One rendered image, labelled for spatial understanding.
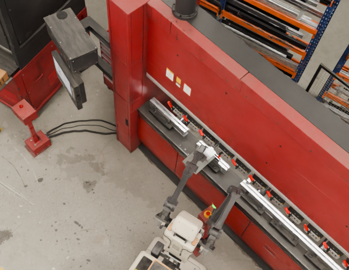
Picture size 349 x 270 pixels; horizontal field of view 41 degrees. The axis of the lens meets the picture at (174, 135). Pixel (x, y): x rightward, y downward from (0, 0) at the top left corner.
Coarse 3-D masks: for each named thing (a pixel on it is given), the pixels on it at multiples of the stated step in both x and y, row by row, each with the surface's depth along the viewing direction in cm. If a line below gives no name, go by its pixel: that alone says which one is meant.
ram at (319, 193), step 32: (160, 32) 373; (160, 64) 407; (192, 64) 367; (192, 96) 399; (224, 96) 361; (224, 128) 391; (256, 128) 354; (256, 160) 384; (288, 160) 349; (288, 192) 378; (320, 192) 344; (320, 224) 372
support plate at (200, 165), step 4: (188, 156) 442; (192, 156) 442; (212, 156) 444; (184, 160) 440; (188, 160) 440; (208, 160) 442; (196, 164) 439; (200, 164) 439; (204, 164) 439; (200, 168) 437; (196, 172) 435
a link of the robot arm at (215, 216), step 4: (228, 188) 391; (228, 192) 389; (228, 196) 391; (224, 200) 396; (224, 204) 396; (220, 208) 399; (216, 212) 403; (220, 212) 401; (212, 216) 406; (216, 216) 404; (212, 220) 408; (216, 220) 407
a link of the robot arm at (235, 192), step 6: (234, 186) 387; (234, 192) 379; (240, 192) 383; (234, 198) 379; (228, 204) 380; (228, 210) 380; (222, 216) 381; (216, 222) 383; (222, 222) 381; (210, 228) 381; (222, 228) 384
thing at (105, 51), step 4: (108, 32) 510; (100, 40) 506; (100, 44) 513; (104, 44) 504; (104, 48) 511; (108, 48) 503; (104, 52) 518; (108, 52) 510; (104, 56) 525; (108, 56) 516; (104, 60) 535; (108, 60) 523; (104, 76) 561; (104, 80) 574; (108, 80) 566; (108, 84) 574; (112, 84) 563; (108, 88) 587; (112, 88) 572
